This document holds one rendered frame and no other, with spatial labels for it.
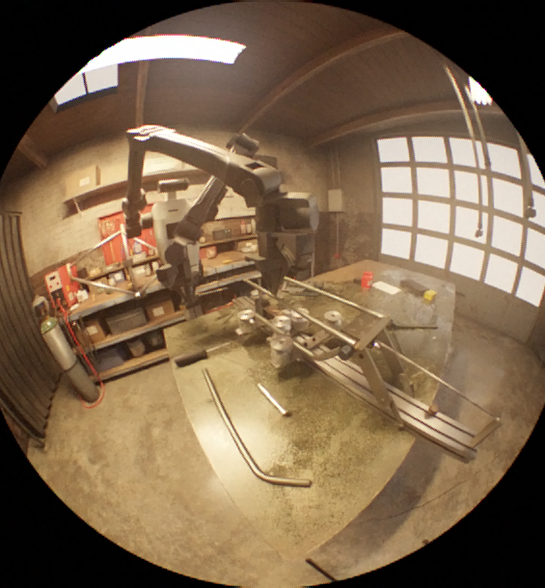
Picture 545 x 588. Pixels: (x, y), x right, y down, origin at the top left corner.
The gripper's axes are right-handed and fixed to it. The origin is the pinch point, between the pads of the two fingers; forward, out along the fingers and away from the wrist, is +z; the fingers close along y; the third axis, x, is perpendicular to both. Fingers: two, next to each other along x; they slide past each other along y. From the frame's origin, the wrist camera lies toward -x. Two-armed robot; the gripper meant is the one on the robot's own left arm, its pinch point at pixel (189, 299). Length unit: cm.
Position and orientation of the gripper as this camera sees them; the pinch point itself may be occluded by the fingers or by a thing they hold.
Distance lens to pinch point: 65.2
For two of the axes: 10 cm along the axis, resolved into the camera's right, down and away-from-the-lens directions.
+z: 0.7, 9.1, 4.0
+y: 9.9, -0.1, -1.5
